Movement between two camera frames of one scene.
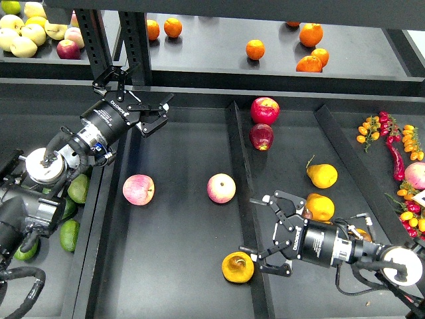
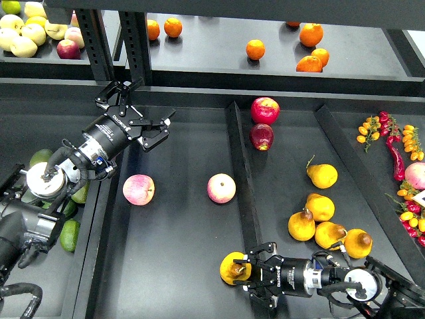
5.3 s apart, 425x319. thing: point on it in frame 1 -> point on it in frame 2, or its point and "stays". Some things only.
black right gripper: (296, 237) -> (279, 274)
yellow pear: (238, 266) stays
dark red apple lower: (261, 135) stays
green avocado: (79, 187) stays
